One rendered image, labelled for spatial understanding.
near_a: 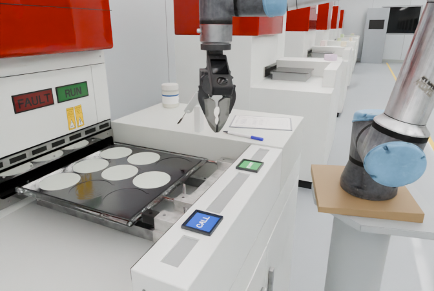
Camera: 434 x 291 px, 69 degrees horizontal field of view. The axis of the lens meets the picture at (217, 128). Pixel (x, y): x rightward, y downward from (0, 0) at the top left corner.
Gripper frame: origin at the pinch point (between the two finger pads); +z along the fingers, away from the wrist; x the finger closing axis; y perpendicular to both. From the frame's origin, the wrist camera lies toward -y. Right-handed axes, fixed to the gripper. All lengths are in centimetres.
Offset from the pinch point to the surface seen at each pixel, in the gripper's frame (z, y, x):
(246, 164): 8.8, -2.9, -7.0
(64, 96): -3.9, 25.0, 42.2
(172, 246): 9.2, -30.9, 11.5
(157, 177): 15.3, 5.8, 15.5
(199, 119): 4.2, 23.1, 2.3
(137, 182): 15.3, 3.5, 20.5
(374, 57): 85, 998, -723
